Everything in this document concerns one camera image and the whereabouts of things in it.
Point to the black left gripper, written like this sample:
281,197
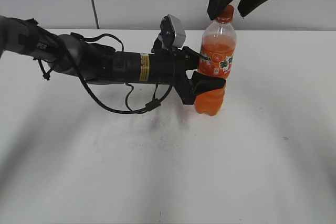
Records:
170,66

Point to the orange bottle cap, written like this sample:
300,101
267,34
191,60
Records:
226,16

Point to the orange soda bottle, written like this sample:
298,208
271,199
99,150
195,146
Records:
217,52

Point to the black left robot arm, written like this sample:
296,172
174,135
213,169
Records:
82,57

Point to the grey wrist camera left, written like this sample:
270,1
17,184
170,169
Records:
172,33

